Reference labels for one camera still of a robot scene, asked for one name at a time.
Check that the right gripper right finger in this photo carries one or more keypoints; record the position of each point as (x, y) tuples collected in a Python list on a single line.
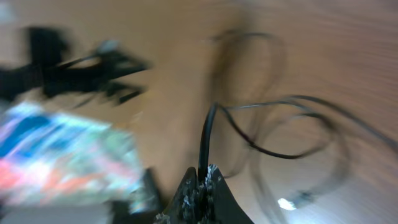
[(222, 205)]

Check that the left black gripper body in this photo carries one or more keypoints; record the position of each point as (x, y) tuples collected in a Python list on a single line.
[(97, 73)]

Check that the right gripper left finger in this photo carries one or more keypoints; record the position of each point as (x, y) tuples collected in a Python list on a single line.
[(183, 208)]

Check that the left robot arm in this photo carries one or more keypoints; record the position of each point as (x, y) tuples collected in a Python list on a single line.
[(47, 47)]

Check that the colourful blurred box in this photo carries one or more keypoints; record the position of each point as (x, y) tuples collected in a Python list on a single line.
[(59, 158)]

